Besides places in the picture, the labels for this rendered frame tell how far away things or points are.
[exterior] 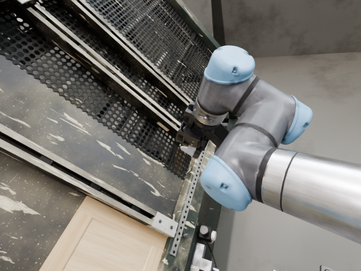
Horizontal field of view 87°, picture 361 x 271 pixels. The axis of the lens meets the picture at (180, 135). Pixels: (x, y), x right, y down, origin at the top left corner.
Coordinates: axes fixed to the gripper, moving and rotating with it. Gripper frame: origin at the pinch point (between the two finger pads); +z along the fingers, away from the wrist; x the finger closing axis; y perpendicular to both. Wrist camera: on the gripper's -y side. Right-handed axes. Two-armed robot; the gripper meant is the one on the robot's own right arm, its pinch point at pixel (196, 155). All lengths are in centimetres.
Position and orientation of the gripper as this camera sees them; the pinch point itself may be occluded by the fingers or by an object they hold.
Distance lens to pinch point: 60.8
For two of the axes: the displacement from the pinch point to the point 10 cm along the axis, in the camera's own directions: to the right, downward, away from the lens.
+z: -1.6, 5.2, 8.4
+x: -4.0, 7.4, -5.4
